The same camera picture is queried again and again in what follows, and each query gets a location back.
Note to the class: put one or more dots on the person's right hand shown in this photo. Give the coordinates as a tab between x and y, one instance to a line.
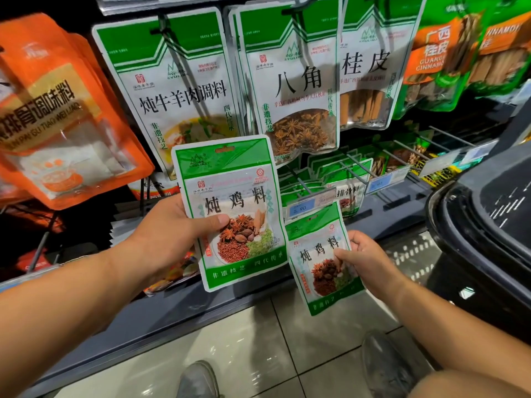
369	265

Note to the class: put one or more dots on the person's left hand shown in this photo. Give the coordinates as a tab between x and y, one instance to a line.
170	240

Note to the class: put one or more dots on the green white stew seasoning packet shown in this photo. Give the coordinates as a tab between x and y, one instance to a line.
319	261
240	186

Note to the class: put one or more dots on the row of green white packets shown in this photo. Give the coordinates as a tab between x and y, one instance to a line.
340	182

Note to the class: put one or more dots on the row of yellow black packets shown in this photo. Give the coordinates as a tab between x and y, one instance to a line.
448	165

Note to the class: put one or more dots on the black shopping basket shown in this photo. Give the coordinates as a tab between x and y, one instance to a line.
489	219

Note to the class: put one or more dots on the clear red-spice packets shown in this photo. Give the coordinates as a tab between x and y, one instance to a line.
166	87

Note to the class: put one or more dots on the orange seasoning packet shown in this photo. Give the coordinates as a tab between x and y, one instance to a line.
58	120

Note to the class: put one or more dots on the clear brown-spice packets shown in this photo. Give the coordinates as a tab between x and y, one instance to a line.
290	87

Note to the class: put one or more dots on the clear cinnamon packets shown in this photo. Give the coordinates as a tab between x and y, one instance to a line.
373	70

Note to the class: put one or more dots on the green orange Guangxi cinnamon bags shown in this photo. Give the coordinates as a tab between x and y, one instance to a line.
431	54
502	45

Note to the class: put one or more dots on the person's right forearm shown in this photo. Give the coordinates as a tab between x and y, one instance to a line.
465	344

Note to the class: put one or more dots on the person's left forearm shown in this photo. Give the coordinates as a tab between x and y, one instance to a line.
66	319

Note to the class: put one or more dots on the person's right shoe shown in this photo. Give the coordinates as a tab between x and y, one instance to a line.
388	369

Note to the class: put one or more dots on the person's shoe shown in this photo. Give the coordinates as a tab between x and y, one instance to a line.
388	369
197	381

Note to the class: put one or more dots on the person's left shoe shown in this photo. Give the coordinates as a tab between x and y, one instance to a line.
197	381

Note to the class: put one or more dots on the person's right leg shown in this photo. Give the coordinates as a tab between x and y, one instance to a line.
473	385

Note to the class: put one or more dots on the blue white price tag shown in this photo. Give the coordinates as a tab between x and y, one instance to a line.
305	205
383	180

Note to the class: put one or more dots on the gray metal shelving unit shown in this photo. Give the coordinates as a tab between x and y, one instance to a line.
516	112

